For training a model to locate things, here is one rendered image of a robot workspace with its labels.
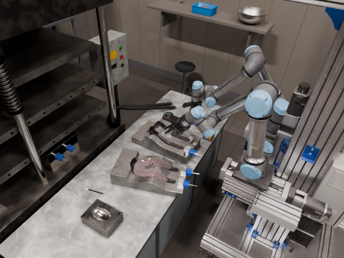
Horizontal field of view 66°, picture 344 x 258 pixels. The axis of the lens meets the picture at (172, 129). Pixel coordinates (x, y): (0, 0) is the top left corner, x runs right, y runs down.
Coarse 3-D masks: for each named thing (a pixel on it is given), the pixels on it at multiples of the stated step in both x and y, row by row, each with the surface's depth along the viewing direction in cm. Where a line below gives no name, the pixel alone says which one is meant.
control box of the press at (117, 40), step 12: (96, 36) 217; (108, 36) 218; (120, 36) 219; (96, 48) 209; (120, 48) 223; (96, 60) 216; (120, 60) 230; (96, 72) 224; (120, 72) 236; (96, 84) 233; (120, 120) 273
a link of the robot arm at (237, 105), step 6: (252, 90) 137; (240, 96) 146; (246, 96) 141; (234, 102) 147; (240, 102) 144; (222, 108) 155; (228, 108) 151; (234, 108) 148; (240, 108) 146; (210, 114) 161; (216, 114) 158; (222, 114) 155; (228, 114) 153; (216, 120) 158
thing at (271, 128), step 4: (268, 120) 199; (268, 124) 199; (272, 124) 196; (276, 124) 194; (280, 124) 194; (268, 128) 198; (272, 128) 196; (276, 128) 195; (268, 132) 199; (272, 132) 197; (276, 132) 196
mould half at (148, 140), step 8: (160, 120) 223; (144, 128) 225; (160, 128) 215; (136, 136) 217; (144, 136) 208; (152, 136) 207; (184, 136) 215; (192, 136) 215; (144, 144) 214; (152, 144) 209; (160, 144) 206; (184, 144) 208; (192, 144) 208; (160, 152) 209; (168, 152) 204; (176, 152) 201; (184, 152) 201; (176, 160) 205; (184, 160) 200
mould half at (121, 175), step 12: (120, 156) 192; (132, 156) 193; (144, 156) 198; (156, 156) 196; (120, 168) 183; (156, 168) 186; (180, 168) 193; (120, 180) 182; (132, 180) 181; (144, 180) 179; (156, 180) 179; (156, 192) 182; (168, 192) 179; (180, 192) 177
